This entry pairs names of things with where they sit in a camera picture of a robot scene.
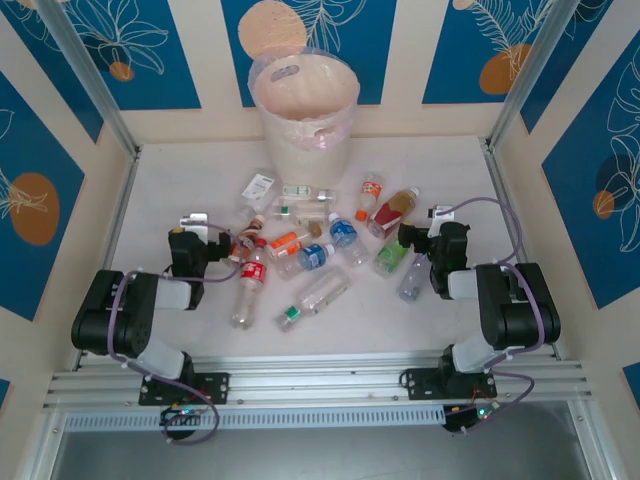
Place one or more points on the brown white label bottle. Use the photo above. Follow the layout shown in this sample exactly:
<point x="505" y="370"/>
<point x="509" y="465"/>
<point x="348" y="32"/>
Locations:
<point x="252" y="227"/>

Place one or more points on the red label cola bottle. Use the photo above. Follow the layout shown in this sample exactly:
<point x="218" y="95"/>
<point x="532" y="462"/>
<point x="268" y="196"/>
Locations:
<point x="252" y="272"/>

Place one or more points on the red label tea bottle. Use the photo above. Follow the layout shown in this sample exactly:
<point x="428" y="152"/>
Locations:
<point x="387" y="215"/>

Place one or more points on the clear purplish plastic bottle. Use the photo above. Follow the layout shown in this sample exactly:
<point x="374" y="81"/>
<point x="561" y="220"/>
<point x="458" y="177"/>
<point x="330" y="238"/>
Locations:
<point x="412" y="285"/>

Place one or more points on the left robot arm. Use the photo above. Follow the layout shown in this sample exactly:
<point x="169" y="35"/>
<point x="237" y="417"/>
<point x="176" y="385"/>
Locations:
<point x="125" y="320"/>

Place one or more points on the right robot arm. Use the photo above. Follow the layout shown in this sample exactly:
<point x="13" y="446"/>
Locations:
<point x="520" y="310"/>

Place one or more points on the beige ribbed waste bin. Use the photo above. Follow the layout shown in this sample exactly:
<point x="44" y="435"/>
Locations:
<point x="310" y="160"/>

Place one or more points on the clear bottle with orange label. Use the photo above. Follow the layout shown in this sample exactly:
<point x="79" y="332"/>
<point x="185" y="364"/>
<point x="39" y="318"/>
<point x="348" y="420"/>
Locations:
<point x="282" y="242"/>

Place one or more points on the orange capped orange label bottle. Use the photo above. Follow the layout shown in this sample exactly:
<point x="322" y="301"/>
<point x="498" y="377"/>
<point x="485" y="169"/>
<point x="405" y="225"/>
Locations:
<point x="371" y="190"/>

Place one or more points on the square bottle with white label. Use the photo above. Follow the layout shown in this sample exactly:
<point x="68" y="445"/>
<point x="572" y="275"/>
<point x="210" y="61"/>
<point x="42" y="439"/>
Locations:
<point x="259" y="187"/>

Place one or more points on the large blue label water bottle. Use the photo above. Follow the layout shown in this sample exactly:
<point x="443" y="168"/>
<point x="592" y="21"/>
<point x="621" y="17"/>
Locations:
<point x="344" y="234"/>

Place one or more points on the clear bottle with green band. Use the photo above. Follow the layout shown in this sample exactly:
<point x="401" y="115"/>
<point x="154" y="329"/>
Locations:
<point x="300" y="211"/>

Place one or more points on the small blue label water bottle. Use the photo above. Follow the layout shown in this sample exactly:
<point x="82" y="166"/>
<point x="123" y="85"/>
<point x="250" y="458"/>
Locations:
<point x="312" y="256"/>

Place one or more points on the clear bottle white green label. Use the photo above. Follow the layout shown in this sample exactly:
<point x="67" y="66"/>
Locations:
<point x="300" y="191"/>

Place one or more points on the clear bottle with green cap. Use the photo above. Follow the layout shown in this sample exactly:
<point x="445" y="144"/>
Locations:
<point x="325" y="292"/>

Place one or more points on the small controller circuit board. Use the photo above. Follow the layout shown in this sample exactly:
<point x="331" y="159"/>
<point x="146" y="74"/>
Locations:
<point x="480" y="414"/>
<point x="182" y="414"/>

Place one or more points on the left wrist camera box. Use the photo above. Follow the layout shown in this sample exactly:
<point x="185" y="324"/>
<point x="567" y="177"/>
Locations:
<point x="194" y="222"/>

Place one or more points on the aluminium side rail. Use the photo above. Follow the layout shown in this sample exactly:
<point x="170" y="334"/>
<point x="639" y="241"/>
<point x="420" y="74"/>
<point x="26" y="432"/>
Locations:
<point x="495" y="165"/>
<point x="120" y="210"/>

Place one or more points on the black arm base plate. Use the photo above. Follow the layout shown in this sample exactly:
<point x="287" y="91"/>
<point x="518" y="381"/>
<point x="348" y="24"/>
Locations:
<point x="215" y="387"/>
<point x="420" y="382"/>

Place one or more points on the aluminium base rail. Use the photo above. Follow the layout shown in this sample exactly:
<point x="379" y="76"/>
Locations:
<point x="310" y="370"/>

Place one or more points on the aluminium frame post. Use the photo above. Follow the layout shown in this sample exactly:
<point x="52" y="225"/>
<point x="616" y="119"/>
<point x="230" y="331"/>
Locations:
<point x="530" y="75"/>
<point x="90" y="70"/>

